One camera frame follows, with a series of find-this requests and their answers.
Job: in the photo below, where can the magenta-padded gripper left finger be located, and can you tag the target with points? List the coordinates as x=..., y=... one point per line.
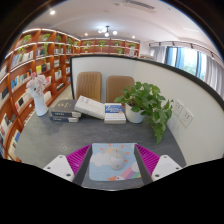
x=61, y=166

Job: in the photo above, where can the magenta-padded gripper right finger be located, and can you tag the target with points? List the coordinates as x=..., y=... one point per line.
x=164, y=166

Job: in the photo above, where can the light blue printed mouse pad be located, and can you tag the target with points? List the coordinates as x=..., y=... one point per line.
x=100, y=166

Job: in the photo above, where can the dark grey hardcover book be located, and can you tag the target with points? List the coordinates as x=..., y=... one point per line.
x=63, y=119
x=65, y=106

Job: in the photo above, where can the white ceramic pitcher vase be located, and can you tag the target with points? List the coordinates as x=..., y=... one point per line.
x=40, y=106

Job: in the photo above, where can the white leaning book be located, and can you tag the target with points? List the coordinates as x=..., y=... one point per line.
x=90, y=107

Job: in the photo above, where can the green potted plant white pot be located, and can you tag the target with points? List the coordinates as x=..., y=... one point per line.
x=143, y=100

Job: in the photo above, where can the tan upholstered chair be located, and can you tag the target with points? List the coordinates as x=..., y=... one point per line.
x=88, y=85
x=118, y=86

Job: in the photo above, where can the curved wooden bookshelf unit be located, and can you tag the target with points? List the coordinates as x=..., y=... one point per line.
x=23, y=76

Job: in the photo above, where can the window with curtains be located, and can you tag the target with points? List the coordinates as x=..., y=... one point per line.
x=190, y=61

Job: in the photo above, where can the cluster of ceiling lights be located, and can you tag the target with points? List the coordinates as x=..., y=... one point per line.
x=107, y=31

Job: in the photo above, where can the white wall socket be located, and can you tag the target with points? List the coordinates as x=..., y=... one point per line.
x=186, y=117
x=177, y=107

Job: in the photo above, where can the wooden wall shelf with plants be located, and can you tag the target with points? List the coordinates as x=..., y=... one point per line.
x=110, y=46

